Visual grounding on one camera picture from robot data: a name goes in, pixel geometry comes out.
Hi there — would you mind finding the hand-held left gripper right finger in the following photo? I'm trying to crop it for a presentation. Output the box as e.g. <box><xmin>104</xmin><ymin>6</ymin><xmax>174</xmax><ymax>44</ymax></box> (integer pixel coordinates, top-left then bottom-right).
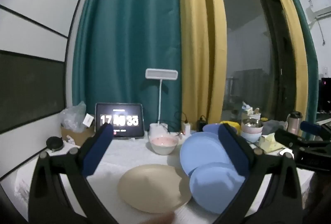
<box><xmin>214</xmin><ymin>123</ymin><xmax>303</xmax><ymax>224</ymax></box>

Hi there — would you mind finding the blue plate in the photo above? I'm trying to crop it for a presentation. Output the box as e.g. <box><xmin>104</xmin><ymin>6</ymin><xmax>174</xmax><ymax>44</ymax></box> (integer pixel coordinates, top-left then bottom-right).
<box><xmin>180</xmin><ymin>131</ymin><xmax>233</xmax><ymax>178</ymax></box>

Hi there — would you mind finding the black computer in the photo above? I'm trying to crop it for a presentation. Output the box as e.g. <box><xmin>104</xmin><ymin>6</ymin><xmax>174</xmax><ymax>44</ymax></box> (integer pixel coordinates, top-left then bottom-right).
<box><xmin>319</xmin><ymin>78</ymin><xmax>331</xmax><ymax>113</ymax></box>

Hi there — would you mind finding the blue snack bag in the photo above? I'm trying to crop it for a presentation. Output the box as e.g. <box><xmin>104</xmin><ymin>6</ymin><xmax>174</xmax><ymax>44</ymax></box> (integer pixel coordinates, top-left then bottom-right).
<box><xmin>242</xmin><ymin>101</ymin><xmax>255</xmax><ymax>113</ymax></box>

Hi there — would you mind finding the person's left hand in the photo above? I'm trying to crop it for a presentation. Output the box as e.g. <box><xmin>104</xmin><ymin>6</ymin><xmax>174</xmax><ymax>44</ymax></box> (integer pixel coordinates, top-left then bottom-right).
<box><xmin>140</xmin><ymin>211</ymin><xmax>175</xmax><ymax>224</ymax></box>

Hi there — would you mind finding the tablet showing clock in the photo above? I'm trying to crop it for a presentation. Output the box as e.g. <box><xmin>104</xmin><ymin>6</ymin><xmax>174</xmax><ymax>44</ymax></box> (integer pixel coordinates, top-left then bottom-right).
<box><xmin>95</xmin><ymin>103</ymin><xmax>145</xmax><ymax>140</ymax></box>

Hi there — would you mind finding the wide yellow curtain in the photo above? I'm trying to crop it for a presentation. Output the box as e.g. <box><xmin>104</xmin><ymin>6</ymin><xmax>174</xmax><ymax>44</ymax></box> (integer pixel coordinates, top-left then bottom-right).
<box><xmin>176</xmin><ymin>0</ymin><xmax>228</xmax><ymax>126</ymax></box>

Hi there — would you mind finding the white plastic basket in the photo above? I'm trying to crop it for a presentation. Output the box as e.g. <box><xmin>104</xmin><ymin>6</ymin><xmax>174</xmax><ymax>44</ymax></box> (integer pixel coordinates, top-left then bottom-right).
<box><xmin>242</xmin><ymin>110</ymin><xmax>261</xmax><ymax>121</ymax></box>

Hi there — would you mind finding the yellow wipes pack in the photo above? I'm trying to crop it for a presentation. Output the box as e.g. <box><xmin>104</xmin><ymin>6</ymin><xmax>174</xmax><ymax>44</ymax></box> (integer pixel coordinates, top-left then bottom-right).
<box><xmin>220</xmin><ymin>120</ymin><xmax>240</xmax><ymax>134</ymax></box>

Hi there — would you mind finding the black power adapter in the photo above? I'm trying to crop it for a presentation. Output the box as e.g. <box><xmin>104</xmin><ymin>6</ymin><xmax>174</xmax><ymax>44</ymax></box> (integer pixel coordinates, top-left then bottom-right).
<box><xmin>198</xmin><ymin>116</ymin><xmax>208</xmax><ymax>131</ymax></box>

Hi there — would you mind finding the narrow yellow curtain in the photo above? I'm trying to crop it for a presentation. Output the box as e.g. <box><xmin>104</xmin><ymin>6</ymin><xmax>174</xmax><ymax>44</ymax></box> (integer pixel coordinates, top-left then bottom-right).
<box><xmin>261</xmin><ymin>0</ymin><xmax>309</xmax><ymax>134</ymax></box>

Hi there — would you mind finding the white desk lamp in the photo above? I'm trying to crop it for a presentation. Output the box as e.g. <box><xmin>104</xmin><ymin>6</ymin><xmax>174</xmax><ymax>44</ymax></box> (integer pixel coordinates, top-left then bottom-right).
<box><xmin>145</xmin><ymin>68</ymin><xmax>179</xmax><ymax>140</ymax></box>

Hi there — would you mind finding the grey cloth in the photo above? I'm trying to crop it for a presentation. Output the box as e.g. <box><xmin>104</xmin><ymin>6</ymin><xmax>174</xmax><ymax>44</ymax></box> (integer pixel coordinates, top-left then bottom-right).
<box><xmin>262</xmin><ymin>120</ymin><xmax>287</xmax><ymax>136</ymax></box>

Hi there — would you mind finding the pink steel-lined bowl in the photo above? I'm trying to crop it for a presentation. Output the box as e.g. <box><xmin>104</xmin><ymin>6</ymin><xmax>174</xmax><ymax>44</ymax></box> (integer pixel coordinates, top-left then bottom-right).
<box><xmin>241</xmin><ymin>118</ymin><xmax>264</xmax><ymax>134</ymax></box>

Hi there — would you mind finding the glass sliding door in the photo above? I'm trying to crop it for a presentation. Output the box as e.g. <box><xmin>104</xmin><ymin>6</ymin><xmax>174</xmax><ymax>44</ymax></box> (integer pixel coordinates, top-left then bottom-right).
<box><xmin>215</xmin><ymin>0</ymin><xmax>298</xmax><ymax>123</ymax></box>

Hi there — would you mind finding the clear plastic bag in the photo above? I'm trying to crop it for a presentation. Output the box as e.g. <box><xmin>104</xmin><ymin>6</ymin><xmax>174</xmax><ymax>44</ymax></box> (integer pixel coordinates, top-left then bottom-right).
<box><xmin>59</xmin><ymin>101</ymin><xmax>87</xmax><ymax>132</ymax></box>

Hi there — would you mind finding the white air conditioner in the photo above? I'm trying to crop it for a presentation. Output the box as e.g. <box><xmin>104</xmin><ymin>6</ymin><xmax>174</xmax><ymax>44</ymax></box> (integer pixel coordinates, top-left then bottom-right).
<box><xmin>308</xmin><ymin>0</ymin><xmax>331</xmax><ymax>20</ymax></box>

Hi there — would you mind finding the narrow teal curtain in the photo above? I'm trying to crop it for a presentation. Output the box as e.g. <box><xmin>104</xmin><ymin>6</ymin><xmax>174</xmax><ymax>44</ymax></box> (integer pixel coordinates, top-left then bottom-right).
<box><xmin>278</xmin><ymin>0</ymin><xmax>319</xmax><ymax>123</ymax></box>

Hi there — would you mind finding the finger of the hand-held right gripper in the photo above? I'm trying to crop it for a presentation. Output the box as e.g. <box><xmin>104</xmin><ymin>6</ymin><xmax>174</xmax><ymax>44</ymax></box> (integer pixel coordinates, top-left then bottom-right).
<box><xmin>300</xmin><ymin>121</ymin><xmax>331</xmax><ymax>142</ymax></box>
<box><xmin>275</xmin><ymin>129</ymin><xmax>331</xmax><ymax>152</ymax></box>

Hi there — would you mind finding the light blue steel-lined bowl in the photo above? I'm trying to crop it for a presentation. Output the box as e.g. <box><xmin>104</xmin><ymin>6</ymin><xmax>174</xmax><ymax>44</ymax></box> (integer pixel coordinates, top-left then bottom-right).
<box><xmin>242</xmin><ymin>131</ymin><xmax>262</xmax><ymax>144</ymax></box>

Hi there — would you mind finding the yellow tissue pack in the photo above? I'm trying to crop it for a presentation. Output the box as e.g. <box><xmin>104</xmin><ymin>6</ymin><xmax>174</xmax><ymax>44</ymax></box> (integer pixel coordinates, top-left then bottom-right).
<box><xmin>259</xmin><ymin>133</ymin><xmax>285</xmax><ymax>154</ymax></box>

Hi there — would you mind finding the black round device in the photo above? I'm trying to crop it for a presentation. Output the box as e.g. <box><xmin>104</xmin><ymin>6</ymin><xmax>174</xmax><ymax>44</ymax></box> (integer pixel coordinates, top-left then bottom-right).
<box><xmin>46</xmin><ymin>136</ymin><xmax>64</xmax><ymax>153</ymax></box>

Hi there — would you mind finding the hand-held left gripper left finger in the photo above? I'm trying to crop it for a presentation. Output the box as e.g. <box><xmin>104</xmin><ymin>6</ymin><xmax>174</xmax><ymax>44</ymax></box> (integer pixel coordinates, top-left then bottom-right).
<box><xmin>28</xmin><ymin>123</ymin><xmax>122</xmax><ymax>224</ymax></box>

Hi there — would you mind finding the wide teal curtain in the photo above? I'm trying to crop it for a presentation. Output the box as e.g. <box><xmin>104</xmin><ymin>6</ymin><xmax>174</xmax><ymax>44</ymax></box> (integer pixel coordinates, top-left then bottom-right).
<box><xmin>72</xmin><ymin>0</ymin><xmax>185</xmax><ymax>134</ymax></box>

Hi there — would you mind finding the beige plate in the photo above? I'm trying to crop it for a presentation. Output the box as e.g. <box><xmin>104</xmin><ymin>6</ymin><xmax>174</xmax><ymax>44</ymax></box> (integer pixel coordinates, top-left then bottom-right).
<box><xmin>118</xmin><ymin>164</ymin><xmax>192</xmax><ymax>213</ymax></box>

